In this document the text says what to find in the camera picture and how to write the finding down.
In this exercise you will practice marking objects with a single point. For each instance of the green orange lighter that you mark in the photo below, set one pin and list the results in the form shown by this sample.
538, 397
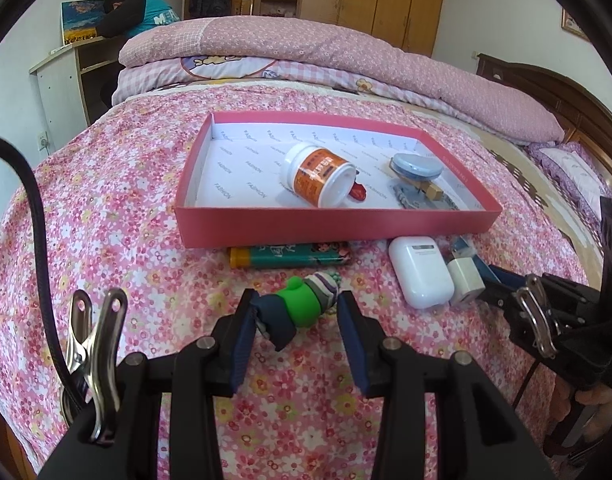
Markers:
286, 256

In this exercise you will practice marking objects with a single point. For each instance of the folded pink quilt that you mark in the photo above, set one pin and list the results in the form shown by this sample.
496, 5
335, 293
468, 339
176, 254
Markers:
336, 45

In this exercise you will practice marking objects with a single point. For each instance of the person's right hand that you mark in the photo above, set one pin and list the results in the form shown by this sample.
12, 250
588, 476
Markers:
596, 402

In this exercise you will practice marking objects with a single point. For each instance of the framed wall picture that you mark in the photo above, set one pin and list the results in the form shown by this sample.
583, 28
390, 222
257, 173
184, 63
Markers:
575, 25

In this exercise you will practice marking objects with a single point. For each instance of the teal bag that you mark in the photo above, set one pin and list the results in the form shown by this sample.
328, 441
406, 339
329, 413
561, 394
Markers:
158, 17

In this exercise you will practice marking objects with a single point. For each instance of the dark wooden headboard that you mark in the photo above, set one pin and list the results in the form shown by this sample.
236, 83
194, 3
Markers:
561, 90

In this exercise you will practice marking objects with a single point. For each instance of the metal spring clip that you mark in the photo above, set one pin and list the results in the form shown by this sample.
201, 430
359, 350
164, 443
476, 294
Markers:
103, 340

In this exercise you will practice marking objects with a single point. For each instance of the grey plastic block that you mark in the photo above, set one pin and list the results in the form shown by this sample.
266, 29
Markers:
408, 195

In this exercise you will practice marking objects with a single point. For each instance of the white charger cube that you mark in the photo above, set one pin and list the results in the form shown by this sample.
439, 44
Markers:
466, 280

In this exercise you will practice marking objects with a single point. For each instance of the white bottle orange label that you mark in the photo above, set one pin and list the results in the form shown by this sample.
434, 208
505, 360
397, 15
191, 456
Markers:
316, 180

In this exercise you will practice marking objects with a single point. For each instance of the white desk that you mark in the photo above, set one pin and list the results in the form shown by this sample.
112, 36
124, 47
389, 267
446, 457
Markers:
61, 90

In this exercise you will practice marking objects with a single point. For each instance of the wooden toy piece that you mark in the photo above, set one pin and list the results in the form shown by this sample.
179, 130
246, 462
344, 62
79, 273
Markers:
431, 191

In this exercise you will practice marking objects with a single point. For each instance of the small red toy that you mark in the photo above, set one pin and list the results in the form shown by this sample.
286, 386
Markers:
359, 193

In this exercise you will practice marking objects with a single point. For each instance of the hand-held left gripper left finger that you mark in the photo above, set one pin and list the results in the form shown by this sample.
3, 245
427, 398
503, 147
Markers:
243, 345

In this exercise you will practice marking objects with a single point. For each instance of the black garment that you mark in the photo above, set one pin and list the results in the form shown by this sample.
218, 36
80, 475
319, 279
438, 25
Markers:
126, 10

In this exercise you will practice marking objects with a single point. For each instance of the white earbuds case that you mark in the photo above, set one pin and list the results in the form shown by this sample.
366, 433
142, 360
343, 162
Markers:
418, 275

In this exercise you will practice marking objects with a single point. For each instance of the pink cardboard box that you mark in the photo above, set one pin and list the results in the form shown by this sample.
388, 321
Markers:
286, 220

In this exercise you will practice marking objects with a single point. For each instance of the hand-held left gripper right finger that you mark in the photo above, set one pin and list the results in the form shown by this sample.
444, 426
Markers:
356, 350

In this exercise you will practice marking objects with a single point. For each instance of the pink floral bedsheet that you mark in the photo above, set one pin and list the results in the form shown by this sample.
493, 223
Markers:
136, 210

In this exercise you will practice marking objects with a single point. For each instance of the white wall outlet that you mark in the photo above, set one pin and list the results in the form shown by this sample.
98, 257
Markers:
44, 141

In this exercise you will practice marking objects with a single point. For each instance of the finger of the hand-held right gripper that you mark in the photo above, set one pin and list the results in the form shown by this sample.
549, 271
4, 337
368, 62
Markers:
503, 278
495, 297

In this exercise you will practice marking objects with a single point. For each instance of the blue yellow painting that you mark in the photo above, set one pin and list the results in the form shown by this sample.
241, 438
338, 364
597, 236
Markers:
78, 22

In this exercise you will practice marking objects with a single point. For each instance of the purple pillow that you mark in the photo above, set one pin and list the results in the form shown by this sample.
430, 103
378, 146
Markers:
571, 165

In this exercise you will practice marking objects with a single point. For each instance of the green cartoon figure toy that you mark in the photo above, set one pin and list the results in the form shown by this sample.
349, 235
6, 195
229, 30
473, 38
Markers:
306, 302

